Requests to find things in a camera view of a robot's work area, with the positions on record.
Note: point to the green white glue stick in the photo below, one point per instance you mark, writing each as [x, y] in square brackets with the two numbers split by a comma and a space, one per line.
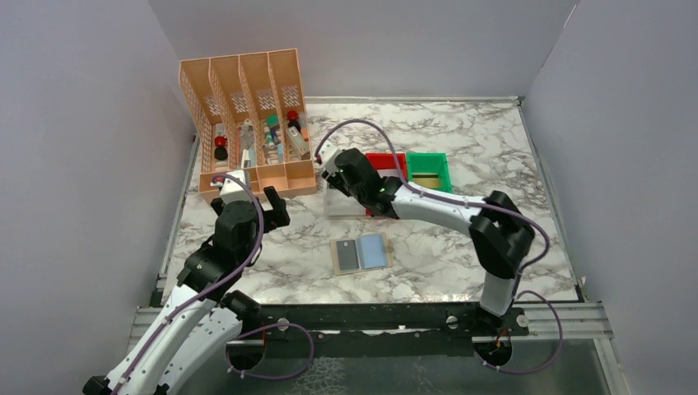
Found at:
[270, 144]

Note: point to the blue highlighter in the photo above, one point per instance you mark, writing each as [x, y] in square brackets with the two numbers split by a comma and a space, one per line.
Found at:
[280, 152]

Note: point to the red black stamp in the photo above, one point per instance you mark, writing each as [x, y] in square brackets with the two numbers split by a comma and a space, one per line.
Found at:
[293, 119]
[220, 149]

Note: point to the grey black striped card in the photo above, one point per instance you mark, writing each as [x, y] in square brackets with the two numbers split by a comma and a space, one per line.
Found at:
[347, 255]

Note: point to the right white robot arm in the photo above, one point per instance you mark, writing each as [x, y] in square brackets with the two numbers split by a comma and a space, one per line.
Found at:
[500, 235]

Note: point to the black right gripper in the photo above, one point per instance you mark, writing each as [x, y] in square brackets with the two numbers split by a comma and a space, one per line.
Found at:
[338, 175]

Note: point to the grey staples box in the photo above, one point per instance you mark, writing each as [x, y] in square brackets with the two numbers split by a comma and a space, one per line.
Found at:
[299, 145]

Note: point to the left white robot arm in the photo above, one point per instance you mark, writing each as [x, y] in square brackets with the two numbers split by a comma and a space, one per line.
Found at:
[202, 312]

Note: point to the red black stamp left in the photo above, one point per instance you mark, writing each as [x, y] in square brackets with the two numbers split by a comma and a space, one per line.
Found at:
[220, 149]

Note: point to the gold striped card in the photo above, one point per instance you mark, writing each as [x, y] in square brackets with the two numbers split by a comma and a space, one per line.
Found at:
[427, 180]

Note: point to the white plastic bin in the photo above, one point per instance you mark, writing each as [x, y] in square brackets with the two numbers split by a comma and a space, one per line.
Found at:
[335, 202]

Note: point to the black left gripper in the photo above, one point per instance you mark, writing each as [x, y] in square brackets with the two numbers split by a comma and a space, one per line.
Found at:
[271, 216]

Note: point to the peach plastic desk organizer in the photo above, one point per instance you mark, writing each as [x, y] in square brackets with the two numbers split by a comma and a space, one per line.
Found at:
[232, 96]

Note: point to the black mounting rail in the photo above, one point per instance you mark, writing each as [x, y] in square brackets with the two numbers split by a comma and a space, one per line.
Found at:
[294, 331]

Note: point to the red plastic bin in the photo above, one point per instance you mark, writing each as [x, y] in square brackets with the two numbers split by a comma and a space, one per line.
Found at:
[387, 159]

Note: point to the green eraser block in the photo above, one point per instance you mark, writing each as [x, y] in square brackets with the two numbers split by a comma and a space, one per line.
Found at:
[272, 121]

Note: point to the red black stamp right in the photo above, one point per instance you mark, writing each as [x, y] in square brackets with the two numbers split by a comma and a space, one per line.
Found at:
[293, 119]

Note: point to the green plastic bin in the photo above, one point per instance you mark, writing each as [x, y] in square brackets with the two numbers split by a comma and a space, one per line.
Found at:
[433, 163]

